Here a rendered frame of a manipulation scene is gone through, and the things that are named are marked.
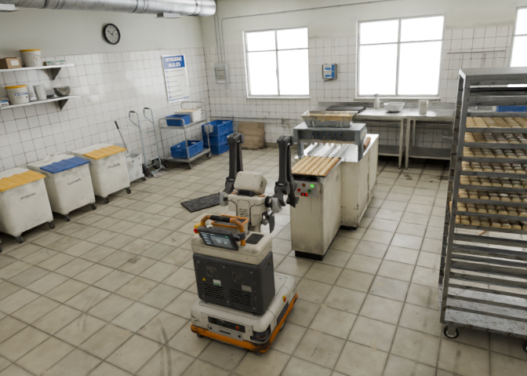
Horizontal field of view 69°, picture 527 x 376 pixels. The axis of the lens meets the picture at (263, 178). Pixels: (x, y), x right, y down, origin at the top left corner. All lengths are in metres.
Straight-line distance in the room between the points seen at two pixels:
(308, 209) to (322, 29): 4.44
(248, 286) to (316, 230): 1.26
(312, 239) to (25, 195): 3.43
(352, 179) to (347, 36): 3.66
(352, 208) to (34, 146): 4.31
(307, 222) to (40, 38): 4.39
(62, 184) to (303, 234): 3.27
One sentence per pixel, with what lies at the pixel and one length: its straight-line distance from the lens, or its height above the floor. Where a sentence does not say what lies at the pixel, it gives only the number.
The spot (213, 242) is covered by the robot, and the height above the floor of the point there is 0.84.
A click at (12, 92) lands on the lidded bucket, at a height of 1.71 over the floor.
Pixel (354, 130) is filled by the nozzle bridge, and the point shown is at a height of 1.17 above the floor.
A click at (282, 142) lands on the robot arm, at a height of 1.37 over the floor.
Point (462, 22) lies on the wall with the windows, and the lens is 7.00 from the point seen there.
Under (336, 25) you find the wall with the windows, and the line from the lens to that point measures 7.37.
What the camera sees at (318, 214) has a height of 0.52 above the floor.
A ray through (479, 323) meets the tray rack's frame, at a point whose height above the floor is 0.15.
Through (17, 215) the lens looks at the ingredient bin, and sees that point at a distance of 5.37.
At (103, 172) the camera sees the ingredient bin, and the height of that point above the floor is 0.48.
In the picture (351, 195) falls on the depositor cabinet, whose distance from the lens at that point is 4.26.
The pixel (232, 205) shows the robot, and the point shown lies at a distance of 2.87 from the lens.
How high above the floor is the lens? 2.05
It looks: 19 degrees down
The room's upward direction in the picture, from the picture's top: 4 degrees counter-clockwise
